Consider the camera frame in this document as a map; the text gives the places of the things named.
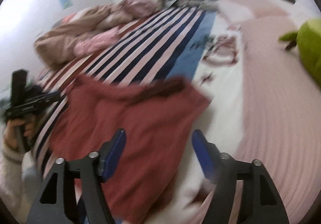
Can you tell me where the pink striped pillow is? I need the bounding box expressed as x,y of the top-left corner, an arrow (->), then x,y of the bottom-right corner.
190,14 -> 321,224

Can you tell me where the dark red knit top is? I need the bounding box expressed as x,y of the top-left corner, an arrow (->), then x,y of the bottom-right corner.
49,75 -> 209,223

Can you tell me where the person's left hand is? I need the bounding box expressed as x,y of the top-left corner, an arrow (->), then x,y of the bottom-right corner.
3,115 -> 36,154

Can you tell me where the shiny mauve satin garment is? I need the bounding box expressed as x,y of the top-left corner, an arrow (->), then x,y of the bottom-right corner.
120,0 -> 157,19

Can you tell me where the blue wall poster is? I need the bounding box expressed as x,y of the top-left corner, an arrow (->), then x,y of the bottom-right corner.
59,0 -> 73,9

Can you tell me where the brown pink crumpled duvet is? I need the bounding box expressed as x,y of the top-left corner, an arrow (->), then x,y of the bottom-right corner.
34,5 -> 133,70

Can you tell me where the green avocado plush toy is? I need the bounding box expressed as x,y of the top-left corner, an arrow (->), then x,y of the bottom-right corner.
278,18 -> 321,87

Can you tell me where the person's sweater forearm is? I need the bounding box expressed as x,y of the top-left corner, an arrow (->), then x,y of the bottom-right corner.
1,143 -> 35,217

